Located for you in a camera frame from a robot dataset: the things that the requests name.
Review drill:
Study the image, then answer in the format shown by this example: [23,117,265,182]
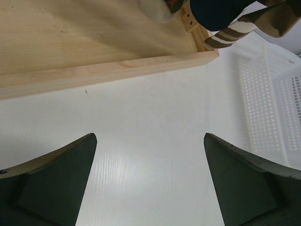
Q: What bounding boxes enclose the dark navy sock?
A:
[190,0,254,32]

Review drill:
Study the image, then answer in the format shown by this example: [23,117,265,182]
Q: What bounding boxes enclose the wooden drying rack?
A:
[0,0,219,100]

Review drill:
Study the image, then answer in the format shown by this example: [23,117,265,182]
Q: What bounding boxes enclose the brown white striped sock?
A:
[204,0,301,49]

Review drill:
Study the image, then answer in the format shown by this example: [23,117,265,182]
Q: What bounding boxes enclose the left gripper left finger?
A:
[0,133,97,226]

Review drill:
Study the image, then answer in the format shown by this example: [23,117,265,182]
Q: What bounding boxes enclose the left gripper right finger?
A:
[204,133,301,226]

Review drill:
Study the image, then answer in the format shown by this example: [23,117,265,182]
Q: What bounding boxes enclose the white plastic basket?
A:
[233,34,301,169]

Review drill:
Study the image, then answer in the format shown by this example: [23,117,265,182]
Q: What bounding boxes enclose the beige argyle sock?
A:
[137,0,188,24]

